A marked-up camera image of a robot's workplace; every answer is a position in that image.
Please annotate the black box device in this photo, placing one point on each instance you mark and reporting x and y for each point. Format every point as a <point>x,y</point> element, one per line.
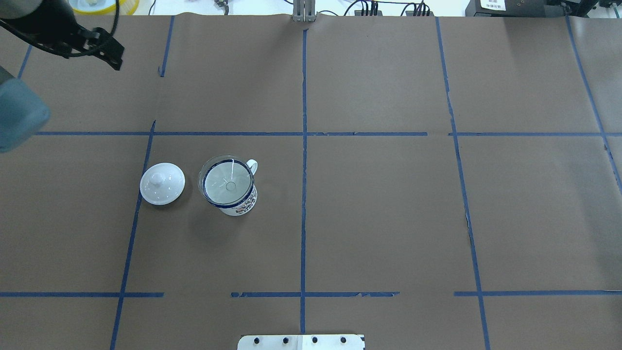
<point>513,8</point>

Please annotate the white enamel cup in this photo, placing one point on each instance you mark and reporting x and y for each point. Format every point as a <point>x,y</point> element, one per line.
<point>238,201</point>

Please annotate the clear glass funnel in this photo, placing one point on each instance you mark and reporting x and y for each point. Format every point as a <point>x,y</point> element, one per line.
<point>227,181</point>

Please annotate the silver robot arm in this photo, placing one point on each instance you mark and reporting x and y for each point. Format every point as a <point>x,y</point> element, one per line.
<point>39,23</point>

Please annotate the yellow tape roll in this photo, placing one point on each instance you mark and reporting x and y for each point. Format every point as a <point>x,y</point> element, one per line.
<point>103,7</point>

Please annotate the white cup lid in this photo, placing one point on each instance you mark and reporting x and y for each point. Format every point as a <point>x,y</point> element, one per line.
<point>162,184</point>

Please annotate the aluminium frame post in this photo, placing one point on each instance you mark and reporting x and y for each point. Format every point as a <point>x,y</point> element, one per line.
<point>304,10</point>

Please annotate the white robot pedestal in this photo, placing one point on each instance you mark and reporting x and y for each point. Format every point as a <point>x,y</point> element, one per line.
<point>302,342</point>

